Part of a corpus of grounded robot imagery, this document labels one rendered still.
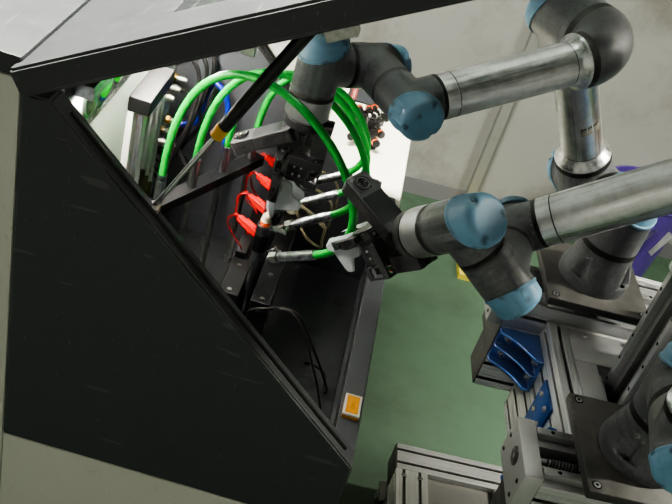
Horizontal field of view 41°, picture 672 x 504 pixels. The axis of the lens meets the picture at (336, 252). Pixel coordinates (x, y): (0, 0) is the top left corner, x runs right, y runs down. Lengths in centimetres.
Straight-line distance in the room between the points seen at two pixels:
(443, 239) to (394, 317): 213
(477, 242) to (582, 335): 83
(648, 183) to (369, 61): 48
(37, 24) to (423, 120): 57
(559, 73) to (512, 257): 39
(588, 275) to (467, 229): 77
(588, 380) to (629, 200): 64
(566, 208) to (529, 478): 48
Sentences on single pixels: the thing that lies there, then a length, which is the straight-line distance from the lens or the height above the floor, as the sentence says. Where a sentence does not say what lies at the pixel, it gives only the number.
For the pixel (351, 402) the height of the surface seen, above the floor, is 96.
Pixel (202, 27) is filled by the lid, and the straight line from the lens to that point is 109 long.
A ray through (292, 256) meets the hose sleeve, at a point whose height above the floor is 115.
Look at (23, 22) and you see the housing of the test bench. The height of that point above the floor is 150.
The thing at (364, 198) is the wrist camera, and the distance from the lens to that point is 134.
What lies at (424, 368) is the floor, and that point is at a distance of 318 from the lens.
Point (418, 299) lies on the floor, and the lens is 347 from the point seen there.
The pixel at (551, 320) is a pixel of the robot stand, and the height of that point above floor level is 95.
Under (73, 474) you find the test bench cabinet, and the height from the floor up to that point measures 74.
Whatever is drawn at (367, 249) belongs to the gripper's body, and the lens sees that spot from 138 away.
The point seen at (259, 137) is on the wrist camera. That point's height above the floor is 130.
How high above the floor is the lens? 206
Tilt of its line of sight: 35 degrees down
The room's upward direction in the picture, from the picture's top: 18 degrees clockwise
